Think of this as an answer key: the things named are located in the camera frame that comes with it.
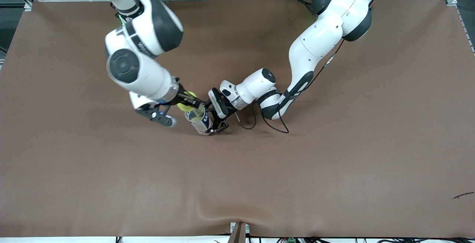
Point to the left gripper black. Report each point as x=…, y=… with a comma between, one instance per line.
x=221, y=114

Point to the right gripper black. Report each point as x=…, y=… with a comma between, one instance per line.
x=184, y=97

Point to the yellow tennis ball black print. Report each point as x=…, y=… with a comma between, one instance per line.
x=184, y=107

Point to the white blue tennis ball can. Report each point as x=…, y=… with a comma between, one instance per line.
x=204, y=124

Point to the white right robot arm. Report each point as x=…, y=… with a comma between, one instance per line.
x=144, y=74

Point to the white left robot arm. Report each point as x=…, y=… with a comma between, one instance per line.
x=319, y=44

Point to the brown table cover mat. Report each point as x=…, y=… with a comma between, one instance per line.
x=237, y=183

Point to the small green connector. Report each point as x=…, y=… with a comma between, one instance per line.
x=291, y=240

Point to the table edge clamp bracket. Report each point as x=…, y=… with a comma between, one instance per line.
x=238, y=232

